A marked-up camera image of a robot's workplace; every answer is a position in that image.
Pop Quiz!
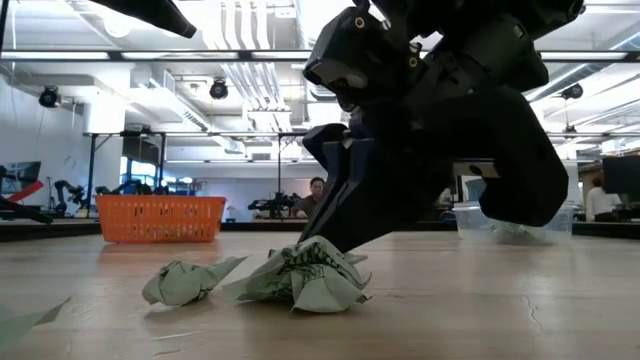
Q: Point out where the black metal frame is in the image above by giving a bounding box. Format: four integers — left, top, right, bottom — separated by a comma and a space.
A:
82, 131, 167, 206
276, 131, 310, 194

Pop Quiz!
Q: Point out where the black ceiling camera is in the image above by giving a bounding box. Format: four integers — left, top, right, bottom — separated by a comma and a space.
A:
208, 78, 230, 101
38, 86, 62, 109
560, 82, 585, 102

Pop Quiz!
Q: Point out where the teal plastic bin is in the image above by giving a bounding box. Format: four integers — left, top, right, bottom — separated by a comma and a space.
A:
464, 177, 489, 203

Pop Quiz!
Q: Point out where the orange plastic basket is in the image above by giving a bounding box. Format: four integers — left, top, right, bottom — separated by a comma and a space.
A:
94, 194, 228, 245

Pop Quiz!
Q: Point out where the black computer monitor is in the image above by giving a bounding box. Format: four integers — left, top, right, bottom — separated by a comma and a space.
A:
602, 156, 640, 197

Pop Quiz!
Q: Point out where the dark wall screen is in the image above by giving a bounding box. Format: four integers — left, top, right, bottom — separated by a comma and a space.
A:
0, 160, 43, 196

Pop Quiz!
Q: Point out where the black overhead beam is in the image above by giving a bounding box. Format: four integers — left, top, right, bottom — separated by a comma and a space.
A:
0, 49, 640, 64

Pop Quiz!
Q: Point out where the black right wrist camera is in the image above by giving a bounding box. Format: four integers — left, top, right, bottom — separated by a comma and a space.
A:
302, 3, 427, 114

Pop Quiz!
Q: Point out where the large printed green paper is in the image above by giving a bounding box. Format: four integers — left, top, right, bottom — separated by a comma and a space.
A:
222, 234, 373, 316

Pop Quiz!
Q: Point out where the clear plastic bin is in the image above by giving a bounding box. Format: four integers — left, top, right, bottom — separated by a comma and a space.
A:
452, 200, 576, 247

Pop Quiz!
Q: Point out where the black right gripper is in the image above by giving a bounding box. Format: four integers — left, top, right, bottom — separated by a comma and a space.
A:
302, 19, 570, 254

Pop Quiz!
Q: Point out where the red and black machine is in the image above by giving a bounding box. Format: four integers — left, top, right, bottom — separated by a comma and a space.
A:
0, 179, 54, 225

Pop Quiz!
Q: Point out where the person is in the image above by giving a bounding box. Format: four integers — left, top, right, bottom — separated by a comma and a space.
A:
584, 177, 624, 223
293, 176, 327, 220

